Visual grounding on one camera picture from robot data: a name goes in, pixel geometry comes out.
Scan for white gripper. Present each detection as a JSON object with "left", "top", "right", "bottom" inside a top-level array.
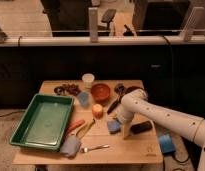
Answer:
[{"left": 117, "top": 106, "right": 134, "bottom": 139}]

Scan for blue sponge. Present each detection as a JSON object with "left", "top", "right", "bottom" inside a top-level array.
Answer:
[{"left": 107, "top": 120, "right": 121, "bottom": 134}]

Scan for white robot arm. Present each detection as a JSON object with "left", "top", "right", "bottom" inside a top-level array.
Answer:
[{"left": 117, "top": 89, "right": 205, "bottom": 171}]

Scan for black rectangular sponge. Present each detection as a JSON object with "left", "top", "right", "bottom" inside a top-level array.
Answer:
[{"left": 130, "top": 121, "right": 152, "bottom": 134}]

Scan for green plastic tray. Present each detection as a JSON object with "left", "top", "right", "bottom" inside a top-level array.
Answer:
[{"left": 10, "top": 94, "right": 74, "bottom": 151}]

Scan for wooden table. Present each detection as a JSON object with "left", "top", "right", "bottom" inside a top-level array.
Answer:
[{"left": 13, "top": 80, "right": 163, "bottom": 165}]

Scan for orange cup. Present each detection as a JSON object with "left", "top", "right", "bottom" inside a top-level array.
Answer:
[{"left": 92, "top": 104, "right": 103, "bottom": 119}]

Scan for purple bowl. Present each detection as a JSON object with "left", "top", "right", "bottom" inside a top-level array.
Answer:
[{"left": 125, "top": 86, "right": 143, "bottom": 94}]

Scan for orange bowl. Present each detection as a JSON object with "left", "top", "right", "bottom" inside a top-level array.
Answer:
[{"left": 91, "top": 83, "right": 110, "bottom": 102}]

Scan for silver fork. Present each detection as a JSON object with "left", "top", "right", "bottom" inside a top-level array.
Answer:
[{"left": 79, "top": 144, "right": 110, "bottom": 153}]

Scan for light blue cup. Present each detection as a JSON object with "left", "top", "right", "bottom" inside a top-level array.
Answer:
[{"left": 77, "top": 92, "right": 89, "bottom": 107}]

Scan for grey folded cloth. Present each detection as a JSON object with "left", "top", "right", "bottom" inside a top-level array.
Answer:
[{"left": 60, "top": 135, "right": 81, "bottom": 158}]

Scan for white cup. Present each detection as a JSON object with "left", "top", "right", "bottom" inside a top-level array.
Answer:
[{"left": 82, "top": 73, "right": 95, "bottom": 89}]

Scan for black office chair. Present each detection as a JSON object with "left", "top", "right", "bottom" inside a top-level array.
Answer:
[{"left": 98, "top": 9, "right": 116, "bottom": 32}]

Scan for black handled scissors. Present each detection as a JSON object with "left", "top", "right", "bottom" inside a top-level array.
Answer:
[{"left": 107, "top": 83, "right": 126, "bottom": 114}]

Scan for yellow handled tool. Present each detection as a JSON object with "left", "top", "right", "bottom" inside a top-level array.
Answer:
[{"left": 76, "top": 120, "right": 95, "bottom": 139}]

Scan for orange handled tool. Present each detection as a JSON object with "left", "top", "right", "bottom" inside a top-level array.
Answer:
[{"left": 65, "top": 119, "right": 85, "bottom": 135}]

